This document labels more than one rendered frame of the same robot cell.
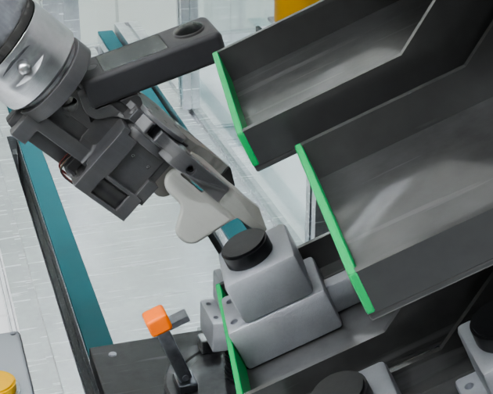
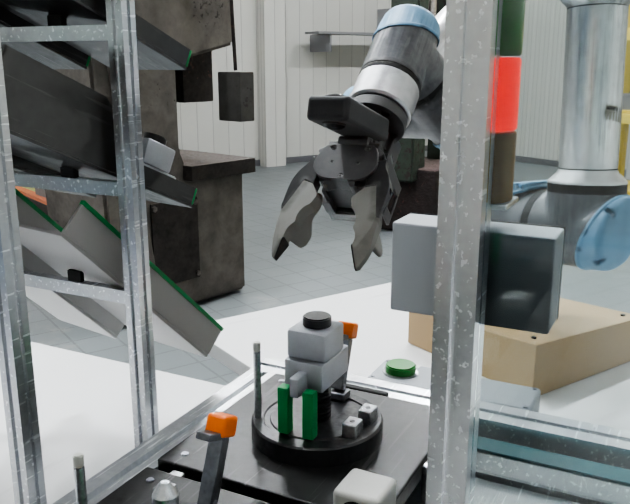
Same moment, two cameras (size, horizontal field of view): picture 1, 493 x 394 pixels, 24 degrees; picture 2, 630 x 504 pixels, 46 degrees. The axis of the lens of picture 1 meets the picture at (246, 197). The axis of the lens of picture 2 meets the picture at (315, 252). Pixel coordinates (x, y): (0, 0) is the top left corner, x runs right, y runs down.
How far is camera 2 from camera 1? 148 cm
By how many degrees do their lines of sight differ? 120
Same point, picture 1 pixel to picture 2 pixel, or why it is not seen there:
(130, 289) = not seen: outside the picture
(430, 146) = (36, 46)
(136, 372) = (400, 413)
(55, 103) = not seen: hidden behind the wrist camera
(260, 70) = (168, 59)
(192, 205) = (304, 219)
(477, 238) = not seen: outside the picture
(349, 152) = (72, 54)
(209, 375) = (336, 407)
